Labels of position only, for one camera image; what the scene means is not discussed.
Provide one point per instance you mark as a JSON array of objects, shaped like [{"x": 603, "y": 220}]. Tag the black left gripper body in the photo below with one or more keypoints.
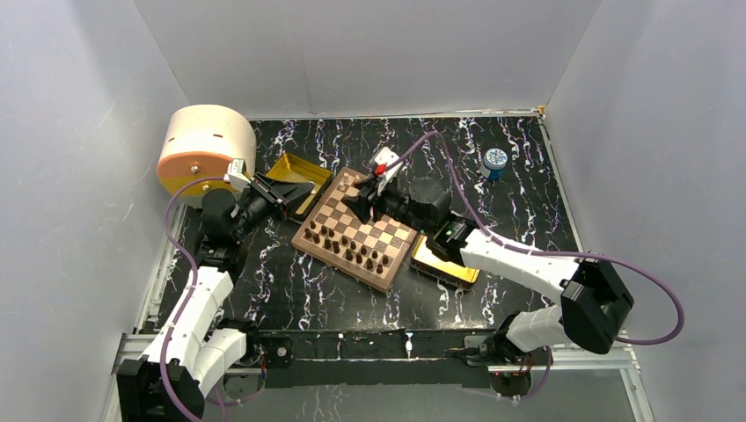
[{"x": 263, "y": 203}]

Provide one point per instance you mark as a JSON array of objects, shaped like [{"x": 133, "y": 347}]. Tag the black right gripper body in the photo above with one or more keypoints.
[{"x": 392, "y": 203}]

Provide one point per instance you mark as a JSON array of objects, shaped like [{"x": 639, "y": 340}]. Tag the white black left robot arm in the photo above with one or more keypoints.
[{"x": 173, "y": 376}]

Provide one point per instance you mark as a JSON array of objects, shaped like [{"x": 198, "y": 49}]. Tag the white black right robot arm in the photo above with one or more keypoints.
[{"x": 589, "y": 300}]

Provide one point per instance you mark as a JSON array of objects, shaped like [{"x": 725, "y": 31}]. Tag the wooden chess board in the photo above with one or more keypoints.
[{"x": 330, "y": 207}]

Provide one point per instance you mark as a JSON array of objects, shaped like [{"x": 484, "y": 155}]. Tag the dark chess pieces row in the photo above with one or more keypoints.
[{"x": 366, "y": 249}]

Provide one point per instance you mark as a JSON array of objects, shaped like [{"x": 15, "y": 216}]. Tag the gold tin with white pieces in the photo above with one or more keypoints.
[{"x": 423, "y": 260}]

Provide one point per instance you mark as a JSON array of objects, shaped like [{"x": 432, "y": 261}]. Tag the empty gold tin box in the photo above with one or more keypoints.
[{"x": 292, "y": 168}]

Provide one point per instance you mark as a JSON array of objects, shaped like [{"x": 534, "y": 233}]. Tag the cream orange round appliance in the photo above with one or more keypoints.
[{"x": 202, "y": 141}]

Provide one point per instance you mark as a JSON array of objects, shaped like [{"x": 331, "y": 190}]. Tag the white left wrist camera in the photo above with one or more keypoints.
[{"x": 235, "y": 175}]

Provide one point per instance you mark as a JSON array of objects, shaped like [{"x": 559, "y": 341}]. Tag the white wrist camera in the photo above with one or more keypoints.
[
  {"x": 385, "y": 165},
  {"x": 235, "y": 175}
]

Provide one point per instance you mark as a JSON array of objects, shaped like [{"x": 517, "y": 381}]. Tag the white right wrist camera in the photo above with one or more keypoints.
[{"x": 385, "y": 165}]

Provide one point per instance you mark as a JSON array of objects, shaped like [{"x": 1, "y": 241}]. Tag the black aluminium base frame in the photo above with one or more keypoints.
[{"x": 408, "y": 357}]

